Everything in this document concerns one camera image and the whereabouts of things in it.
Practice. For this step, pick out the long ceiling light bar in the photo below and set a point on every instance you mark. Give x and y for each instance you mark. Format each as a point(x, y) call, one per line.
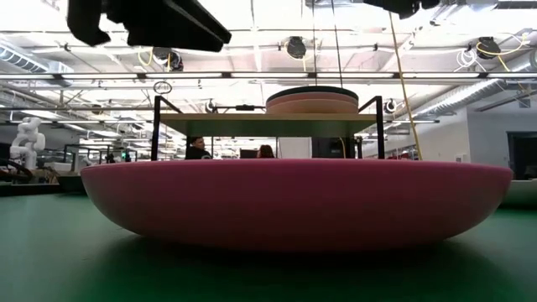
point(268, 75)

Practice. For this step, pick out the large magenta pink plate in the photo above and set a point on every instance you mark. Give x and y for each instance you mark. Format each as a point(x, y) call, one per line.
point(293, 201)

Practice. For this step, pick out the white plate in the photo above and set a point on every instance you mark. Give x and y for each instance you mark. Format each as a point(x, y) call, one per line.
point(522, 194)

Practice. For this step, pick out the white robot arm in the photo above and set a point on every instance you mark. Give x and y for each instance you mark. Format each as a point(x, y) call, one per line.
point(27, 142)

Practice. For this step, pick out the tan orange plate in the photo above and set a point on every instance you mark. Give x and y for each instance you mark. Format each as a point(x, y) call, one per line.
point(312, 108)

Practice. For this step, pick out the black cabinet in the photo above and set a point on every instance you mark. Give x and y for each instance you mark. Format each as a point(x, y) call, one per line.
point(331, 147)

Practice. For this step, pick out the black plate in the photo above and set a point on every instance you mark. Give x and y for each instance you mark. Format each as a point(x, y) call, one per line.
point(312, 89)

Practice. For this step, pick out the person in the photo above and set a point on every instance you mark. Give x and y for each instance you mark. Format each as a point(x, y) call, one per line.
point(265, 152)
point(197, 149)

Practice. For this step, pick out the wooden shelf with black legs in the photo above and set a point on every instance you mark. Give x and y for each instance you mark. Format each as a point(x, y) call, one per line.
point(268, 125)

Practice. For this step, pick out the black frame workstation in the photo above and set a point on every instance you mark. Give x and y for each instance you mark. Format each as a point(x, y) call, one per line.
point(100, 153)

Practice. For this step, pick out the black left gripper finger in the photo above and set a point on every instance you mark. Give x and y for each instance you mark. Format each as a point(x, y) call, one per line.
point(86, 21)
point(168, 25)

